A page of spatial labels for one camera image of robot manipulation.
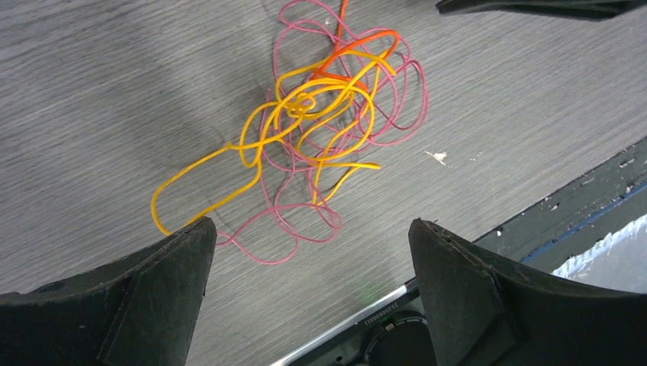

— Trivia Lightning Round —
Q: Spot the orange cable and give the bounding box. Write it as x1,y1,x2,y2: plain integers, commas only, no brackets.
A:
308,0,401,92

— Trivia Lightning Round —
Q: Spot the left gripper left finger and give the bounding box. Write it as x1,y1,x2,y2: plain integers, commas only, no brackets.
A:
1,218,217,365

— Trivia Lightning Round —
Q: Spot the pink cable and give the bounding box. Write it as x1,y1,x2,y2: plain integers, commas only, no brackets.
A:
214,0,430,266

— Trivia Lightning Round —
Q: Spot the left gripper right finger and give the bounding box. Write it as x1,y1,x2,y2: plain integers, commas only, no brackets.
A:
408,219,646,365

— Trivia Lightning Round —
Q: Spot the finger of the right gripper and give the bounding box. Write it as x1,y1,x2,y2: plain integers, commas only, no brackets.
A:
436,0,646,21

